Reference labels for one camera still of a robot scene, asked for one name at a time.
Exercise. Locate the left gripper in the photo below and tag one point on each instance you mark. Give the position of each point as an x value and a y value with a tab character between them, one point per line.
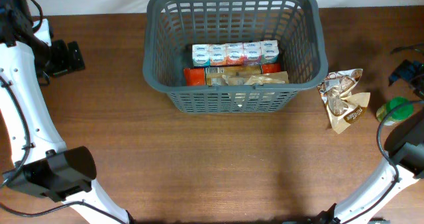
65	63

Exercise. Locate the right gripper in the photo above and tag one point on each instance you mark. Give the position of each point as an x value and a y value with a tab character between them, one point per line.
406	71

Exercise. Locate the green lid jar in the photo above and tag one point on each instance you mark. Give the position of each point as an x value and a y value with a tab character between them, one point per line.
399	107

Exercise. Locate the brown snack bag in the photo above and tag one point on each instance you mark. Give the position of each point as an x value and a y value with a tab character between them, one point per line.
343	107

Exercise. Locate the grey plastic basket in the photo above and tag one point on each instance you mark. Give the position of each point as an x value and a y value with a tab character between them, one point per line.
175	25

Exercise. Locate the clear bag of bread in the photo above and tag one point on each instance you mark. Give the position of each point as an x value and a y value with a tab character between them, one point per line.
258	79

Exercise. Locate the orange cracker package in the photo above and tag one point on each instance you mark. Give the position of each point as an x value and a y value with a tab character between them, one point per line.
214	75

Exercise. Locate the tissue pack multipack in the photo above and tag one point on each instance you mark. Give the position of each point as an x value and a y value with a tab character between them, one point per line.
235	54

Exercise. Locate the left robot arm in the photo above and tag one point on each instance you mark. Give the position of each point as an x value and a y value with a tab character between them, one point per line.
44	166

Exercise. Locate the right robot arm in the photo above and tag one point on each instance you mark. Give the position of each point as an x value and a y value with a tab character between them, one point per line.
400	167

